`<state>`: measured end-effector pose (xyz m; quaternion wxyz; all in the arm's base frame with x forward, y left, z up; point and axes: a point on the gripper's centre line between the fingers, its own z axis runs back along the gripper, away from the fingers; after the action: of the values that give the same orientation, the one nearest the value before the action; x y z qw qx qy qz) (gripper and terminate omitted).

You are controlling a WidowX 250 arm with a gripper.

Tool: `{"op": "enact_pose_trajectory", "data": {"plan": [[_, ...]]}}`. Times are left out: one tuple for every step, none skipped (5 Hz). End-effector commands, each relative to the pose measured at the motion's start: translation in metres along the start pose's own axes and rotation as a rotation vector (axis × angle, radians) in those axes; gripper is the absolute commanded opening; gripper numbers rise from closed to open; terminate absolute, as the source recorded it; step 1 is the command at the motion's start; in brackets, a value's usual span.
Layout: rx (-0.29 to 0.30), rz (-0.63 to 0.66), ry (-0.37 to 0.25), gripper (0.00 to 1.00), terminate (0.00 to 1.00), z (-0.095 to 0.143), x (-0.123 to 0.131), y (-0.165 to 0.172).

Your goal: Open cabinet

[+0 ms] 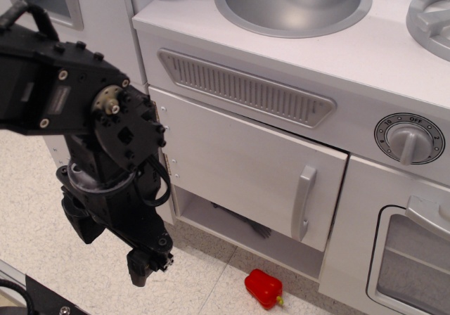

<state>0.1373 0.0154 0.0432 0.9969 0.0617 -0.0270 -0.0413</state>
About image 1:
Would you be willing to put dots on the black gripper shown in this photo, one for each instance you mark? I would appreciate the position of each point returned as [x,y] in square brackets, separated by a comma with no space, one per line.
[124,203]

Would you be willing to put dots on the white cabinet door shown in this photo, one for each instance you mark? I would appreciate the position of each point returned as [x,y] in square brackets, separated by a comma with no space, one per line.
[248,167]

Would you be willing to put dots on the silver cabinet door handle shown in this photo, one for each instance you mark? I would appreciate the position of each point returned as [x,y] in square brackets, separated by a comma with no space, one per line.
[299,222]

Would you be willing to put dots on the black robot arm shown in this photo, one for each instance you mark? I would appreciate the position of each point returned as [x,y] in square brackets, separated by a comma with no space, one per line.
[114,179]

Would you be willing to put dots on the red toy bell pepper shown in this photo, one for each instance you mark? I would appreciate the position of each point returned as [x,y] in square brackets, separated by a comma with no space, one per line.
[266,289]

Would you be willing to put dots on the grey vent grille panel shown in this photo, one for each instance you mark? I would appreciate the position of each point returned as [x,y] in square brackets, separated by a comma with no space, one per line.
[250,91]

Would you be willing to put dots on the white toy kitchen body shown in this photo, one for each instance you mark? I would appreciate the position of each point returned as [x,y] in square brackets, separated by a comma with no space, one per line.
[371,70]

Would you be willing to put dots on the white toy fridge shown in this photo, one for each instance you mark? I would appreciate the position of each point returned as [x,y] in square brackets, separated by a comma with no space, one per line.
[105,23]

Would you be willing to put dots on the white oven door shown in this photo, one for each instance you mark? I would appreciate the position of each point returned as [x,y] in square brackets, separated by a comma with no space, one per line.
[409,271]

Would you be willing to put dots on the grey timer knob dial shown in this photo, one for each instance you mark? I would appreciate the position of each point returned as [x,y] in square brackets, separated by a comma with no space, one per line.
[409,139]

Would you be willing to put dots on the silver round sink basin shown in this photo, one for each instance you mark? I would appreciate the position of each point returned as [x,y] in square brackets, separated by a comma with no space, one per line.
[294,19]

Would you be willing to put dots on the silver stove burner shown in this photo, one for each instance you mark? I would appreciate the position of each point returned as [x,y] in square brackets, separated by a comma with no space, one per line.
[428,24]

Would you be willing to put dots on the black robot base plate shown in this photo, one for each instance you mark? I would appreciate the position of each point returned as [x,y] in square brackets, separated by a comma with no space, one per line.
[47,301]

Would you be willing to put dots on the silver oven door handle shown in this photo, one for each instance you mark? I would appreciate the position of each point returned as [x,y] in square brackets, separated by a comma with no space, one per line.
[432,216]

